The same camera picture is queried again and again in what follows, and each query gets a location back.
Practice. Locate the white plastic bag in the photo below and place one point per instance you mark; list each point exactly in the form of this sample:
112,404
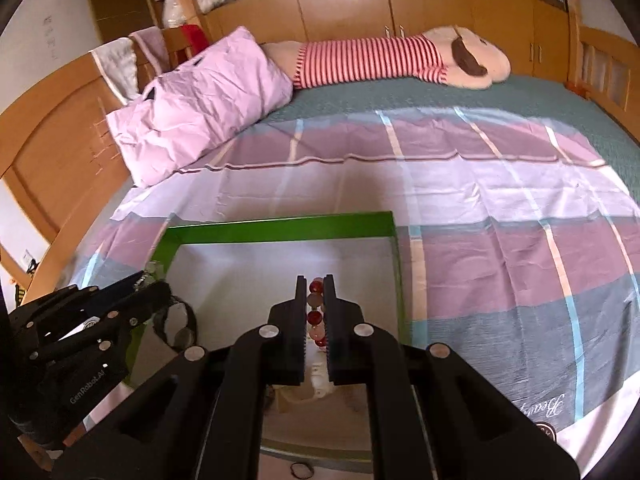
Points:
175,7

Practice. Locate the wooden headboard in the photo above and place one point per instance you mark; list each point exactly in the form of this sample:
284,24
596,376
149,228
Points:
55,135

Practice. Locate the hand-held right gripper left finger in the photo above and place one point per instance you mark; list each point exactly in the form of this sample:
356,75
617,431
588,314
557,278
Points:
295,340

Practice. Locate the red cloth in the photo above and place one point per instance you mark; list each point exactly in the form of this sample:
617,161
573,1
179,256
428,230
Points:
196,37

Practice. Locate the wooden chair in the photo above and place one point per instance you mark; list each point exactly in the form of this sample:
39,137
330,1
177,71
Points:
175,50

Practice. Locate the wooden footboard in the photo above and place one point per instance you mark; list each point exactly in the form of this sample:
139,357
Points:
605,70

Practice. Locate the wall socket with plug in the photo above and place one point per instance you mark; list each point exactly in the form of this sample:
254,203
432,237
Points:
28,259

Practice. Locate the plush toy with striped shirt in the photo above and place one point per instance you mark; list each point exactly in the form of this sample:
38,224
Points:
370,60

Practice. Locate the white wristwatch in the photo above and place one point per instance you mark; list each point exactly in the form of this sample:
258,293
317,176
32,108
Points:
317,382

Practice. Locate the pink towel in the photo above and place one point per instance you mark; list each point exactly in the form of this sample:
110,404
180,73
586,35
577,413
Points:
150,45

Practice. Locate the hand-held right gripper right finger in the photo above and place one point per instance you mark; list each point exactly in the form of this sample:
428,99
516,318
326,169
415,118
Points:
336,340

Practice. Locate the green bed cover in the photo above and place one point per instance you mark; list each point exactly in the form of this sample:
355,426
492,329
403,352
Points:
400,95

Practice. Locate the white towel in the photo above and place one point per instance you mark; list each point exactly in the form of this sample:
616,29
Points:
120,65

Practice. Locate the wooden wall cabinets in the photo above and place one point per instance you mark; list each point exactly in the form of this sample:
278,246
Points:
340,10

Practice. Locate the pink pillow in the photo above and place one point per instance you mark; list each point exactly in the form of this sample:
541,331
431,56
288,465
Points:
200,100

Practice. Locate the green cardboard box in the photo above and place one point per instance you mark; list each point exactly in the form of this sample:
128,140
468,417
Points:
280,232

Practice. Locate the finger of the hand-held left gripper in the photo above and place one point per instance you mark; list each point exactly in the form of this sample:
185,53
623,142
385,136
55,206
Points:
100,296
135,310

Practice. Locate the plaid bedsheet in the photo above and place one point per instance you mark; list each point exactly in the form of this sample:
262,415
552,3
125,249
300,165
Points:
475,200

